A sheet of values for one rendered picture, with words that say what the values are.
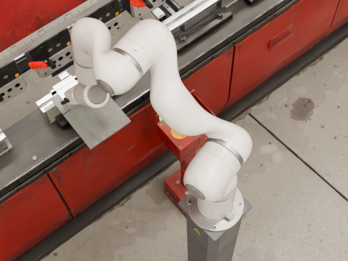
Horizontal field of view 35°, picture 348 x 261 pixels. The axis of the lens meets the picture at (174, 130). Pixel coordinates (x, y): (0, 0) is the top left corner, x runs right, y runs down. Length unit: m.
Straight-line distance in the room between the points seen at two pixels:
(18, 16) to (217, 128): 0.68
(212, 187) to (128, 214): 1.51
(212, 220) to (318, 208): 1.24
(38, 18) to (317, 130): 1.89
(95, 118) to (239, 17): 0.80
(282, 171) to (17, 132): 1.47
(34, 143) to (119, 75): 0.95
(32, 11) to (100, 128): 0.52
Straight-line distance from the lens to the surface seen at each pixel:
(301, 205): 3.00
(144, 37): 1.35
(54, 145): 2.17
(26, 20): 1.75
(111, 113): 2.05
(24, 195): 2.29
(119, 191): 2.95
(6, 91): 1.92
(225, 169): 1.49
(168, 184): 2.86
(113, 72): 1.31
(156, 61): 1.38
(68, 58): 1.97
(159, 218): 2.93
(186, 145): 2.21
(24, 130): 2.24
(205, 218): 1.86
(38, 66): 1.85
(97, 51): 1.35
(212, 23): 2.38
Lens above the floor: 2.77
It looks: 63 degrees down
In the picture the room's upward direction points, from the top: 4 degrees counter-clockwise
